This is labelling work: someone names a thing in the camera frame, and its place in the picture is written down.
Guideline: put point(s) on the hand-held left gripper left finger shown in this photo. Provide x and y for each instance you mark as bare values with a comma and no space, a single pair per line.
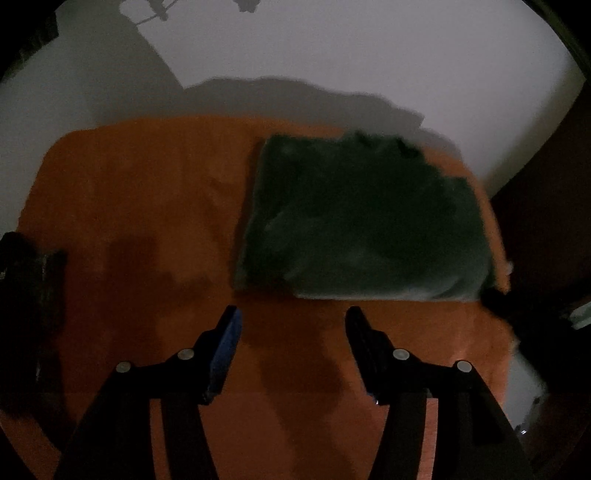
228,346

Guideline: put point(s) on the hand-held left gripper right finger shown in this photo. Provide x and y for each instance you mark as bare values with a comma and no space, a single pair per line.
362,350

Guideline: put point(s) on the grey fleece sweater pink stripes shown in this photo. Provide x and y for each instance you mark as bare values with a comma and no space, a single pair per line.
360,221

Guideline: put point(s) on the orange fleece blanket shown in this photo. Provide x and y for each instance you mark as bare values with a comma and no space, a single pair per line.
138,207

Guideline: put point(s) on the black cloth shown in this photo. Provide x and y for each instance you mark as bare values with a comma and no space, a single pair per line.
25,300

